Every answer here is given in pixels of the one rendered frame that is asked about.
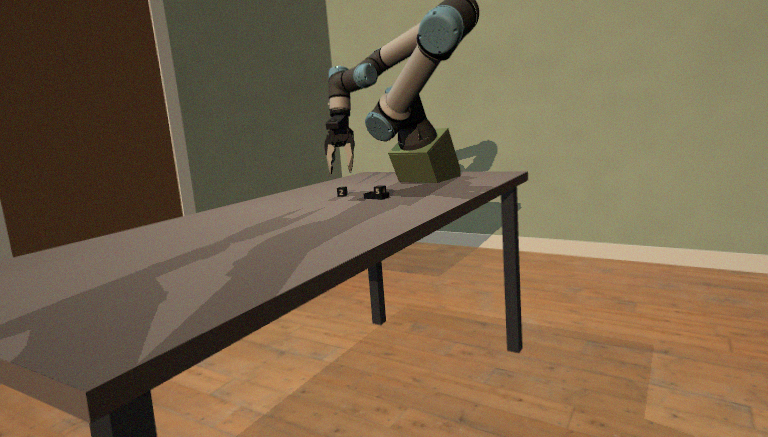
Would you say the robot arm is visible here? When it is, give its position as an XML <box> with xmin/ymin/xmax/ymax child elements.
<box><xmin>328</xmin><ymin>0</ymin><xmax>479</xmax><ymax>151</ymax></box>

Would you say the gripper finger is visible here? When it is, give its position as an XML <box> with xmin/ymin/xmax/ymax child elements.
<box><xmin>324</xmin><ymin>135</ymin><xmax>336</xmax><ymax>174</ymax></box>
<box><xmin>344</xmin><ymin>133</ymin><xmax>355</xmax><ymax>173</ymax></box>

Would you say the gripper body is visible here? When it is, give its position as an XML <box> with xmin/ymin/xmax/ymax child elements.
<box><xmin>328</xmin><ymin>109</ymin><xmax>354</xmax><ymax>147</ymax></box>

